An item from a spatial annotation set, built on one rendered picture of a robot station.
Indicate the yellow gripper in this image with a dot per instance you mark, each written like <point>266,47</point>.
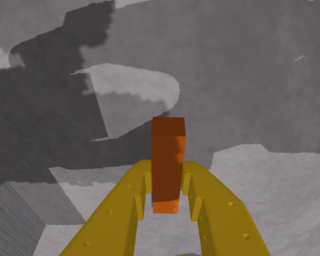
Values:
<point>225,226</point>

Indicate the orange rod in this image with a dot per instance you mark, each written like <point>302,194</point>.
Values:
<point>168,139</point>

